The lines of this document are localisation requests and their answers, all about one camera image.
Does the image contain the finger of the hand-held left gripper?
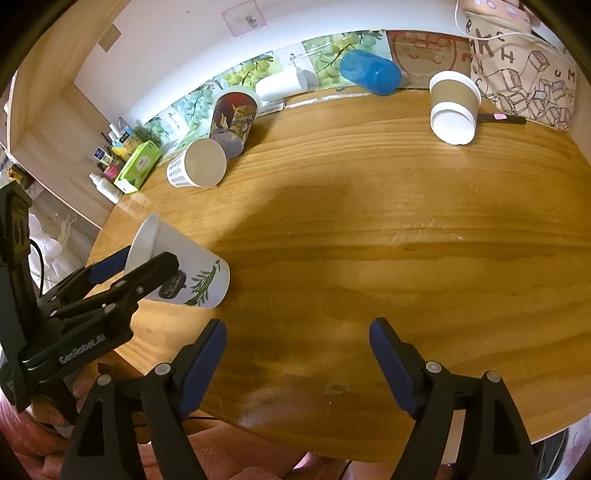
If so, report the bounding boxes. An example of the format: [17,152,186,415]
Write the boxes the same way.
[48,251,181,324]
[39,246,133,305]

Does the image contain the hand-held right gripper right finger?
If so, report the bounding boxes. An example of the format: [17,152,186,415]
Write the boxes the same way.
[368,318,541,480]

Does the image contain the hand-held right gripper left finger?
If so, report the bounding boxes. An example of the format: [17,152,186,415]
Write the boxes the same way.
[60,318,228,480]

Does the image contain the white cup with leaf print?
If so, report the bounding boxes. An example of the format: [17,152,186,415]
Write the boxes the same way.
[124,213,230,308]

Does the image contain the white cup with grid pattern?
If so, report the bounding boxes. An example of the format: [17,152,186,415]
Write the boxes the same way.
[166,138,228,188]

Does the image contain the tall picture printed cup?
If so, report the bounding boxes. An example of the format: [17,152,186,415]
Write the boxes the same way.
[209,88,262,158]

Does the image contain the plain white cup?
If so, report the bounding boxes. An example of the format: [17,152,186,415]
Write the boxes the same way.
[255,67,308,103]

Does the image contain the brown paper cup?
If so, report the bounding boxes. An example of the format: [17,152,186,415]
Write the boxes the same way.
[429,71,482,146]

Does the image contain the blue plastic cup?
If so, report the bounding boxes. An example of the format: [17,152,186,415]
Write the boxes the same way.
[340,49,402,96]

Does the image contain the person's left hand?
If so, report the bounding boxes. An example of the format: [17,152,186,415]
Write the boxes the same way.
[9,369,88,480]

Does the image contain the white cloth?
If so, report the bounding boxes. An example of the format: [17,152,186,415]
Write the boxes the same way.
[28,212,75,287]

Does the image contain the white spray bottle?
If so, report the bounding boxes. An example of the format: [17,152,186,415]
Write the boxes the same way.
[89,172,123,204]

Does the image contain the person's leg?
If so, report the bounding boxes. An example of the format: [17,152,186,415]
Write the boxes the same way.
[139,418,453,480]

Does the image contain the green tissue box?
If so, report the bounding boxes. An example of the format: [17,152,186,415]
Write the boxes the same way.
[114,141,161,193]

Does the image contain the yellow packet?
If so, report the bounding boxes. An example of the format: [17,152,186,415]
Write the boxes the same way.
[113,138,139,160]

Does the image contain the dark shoe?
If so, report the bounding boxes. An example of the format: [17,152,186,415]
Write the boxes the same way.
[536,429,573,478]

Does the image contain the grape printed poster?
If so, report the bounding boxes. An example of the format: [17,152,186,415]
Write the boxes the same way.
[139,30,389,153]

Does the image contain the black pen with pink label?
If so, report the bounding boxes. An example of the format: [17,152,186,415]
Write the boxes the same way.
[478,113,527,125]

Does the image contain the beige printed tote bag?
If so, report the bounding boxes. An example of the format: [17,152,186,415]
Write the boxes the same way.
[464,14,578,132]

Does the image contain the pink pouch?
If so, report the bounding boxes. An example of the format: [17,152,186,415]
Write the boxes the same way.
[462,0,532,28]

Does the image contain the black cable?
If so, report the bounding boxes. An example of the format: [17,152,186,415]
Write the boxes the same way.
[28,237,47,296]

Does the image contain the pink wall sticker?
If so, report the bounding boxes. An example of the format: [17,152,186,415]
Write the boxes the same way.
[221,2,267,37]

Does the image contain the white cable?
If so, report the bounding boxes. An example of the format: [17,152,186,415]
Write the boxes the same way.
[455,0,532,42]

